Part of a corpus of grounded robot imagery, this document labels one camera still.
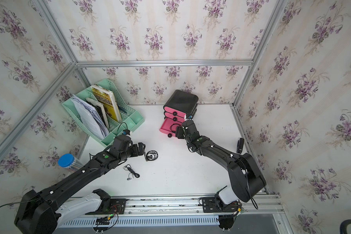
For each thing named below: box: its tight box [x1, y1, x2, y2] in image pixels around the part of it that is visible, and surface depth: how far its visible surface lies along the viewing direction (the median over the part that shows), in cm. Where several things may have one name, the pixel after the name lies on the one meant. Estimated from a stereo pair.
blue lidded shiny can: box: [57, 153, 84, 172], surface depth 71 cm
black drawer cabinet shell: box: [163, 89, 199, 120], surface depth 101 cm
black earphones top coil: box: [144, 150, 159, 162], surface depth 92 cm
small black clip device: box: [236, 137, 245, 154], surface depth 95 cm
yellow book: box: [90, 85, 122, 123], surface depth 96 cm
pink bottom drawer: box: [159, 117, 183, 138], surface depth 106 cm
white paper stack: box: [70, 94, 109, 140], surface depth 87 cm
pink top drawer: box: [163, 105, 188, 117], surface depth 97 cm
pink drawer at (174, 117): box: [163, 112, 187, 123], surface depth 100 cm
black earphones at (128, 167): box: [122, 163, 140, 181], surface depth 86 cm
